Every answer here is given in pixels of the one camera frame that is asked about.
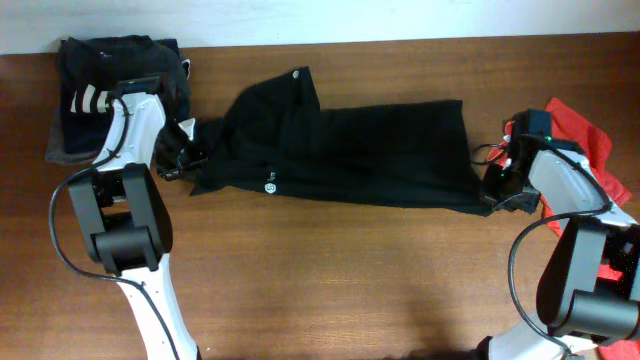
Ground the black polo shirt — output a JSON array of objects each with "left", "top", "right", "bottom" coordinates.
[{"left": 191, "top": 67, "right": 491, "bottom": 216}]

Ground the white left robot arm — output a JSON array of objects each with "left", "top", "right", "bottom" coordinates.
[{"left": 66, "top": 75, "right": 206, "bottom": 359}]

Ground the red shirt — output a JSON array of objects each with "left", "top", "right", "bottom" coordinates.
[{"left": 487, "top": 97, "right": 640, "bottom": 360}]

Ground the folded grey shirt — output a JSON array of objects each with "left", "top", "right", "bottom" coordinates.
[{"left": 44, "top": 110, "right": 98, "bottom": 166}]

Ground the folded navy printed shirt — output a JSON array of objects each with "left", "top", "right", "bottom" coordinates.
[{"left": 56, "top": 35, "right": 191, "bottom": 154}]

